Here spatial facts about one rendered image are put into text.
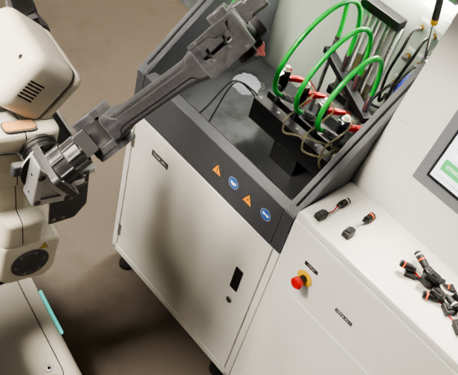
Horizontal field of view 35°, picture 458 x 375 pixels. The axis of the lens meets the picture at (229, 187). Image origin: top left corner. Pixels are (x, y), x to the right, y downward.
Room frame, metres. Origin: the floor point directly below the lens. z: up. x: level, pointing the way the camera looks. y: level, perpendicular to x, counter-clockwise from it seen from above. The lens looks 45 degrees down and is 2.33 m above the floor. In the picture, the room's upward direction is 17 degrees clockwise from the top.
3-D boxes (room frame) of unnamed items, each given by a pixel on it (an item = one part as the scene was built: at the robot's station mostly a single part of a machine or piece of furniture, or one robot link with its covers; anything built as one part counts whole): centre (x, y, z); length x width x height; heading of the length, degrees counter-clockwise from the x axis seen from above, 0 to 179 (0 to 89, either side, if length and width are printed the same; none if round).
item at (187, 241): (1.53, 0.09, 0.44); 0.65 x 0.02 x 0.68; 54
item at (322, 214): (1.36, -0.28, 0.99); 0.12 x 0.02 x 0.02; 141
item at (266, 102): (1.66, -0.16, 0.91); 0.34 x 0.10 x 0.15; 54
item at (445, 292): (1.18, -0.57, 1.01); 0.23 x 0.11 x 0.06; 54
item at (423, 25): (1.80, -0.41, 1.20); 0.13 x 0.03 x 0.31; 54
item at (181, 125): (1.54, 0.08, 0.87); 0.62 x 0.04 x 0.16; 54
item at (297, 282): (1.24, -0.26, 0.80); 0.05 x 0.04 x 0.05; 54
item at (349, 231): (1.33, -0.35, 0.99); 0.12 x 0.02 x 0.02; 146
